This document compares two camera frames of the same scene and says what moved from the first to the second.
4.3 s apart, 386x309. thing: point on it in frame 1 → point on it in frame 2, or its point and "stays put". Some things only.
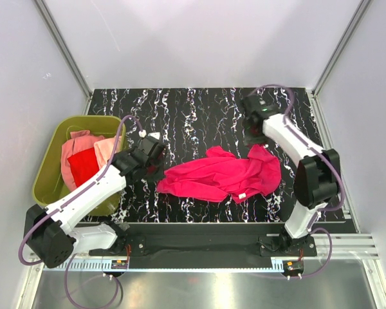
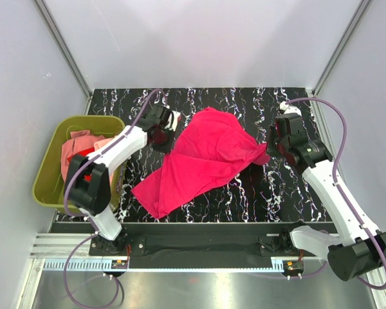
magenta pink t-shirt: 222,175 → 212,147
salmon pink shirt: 80,141 stays put
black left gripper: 160,174 → 166,148
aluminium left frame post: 70,62 stays put
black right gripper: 248,139 → 273,133
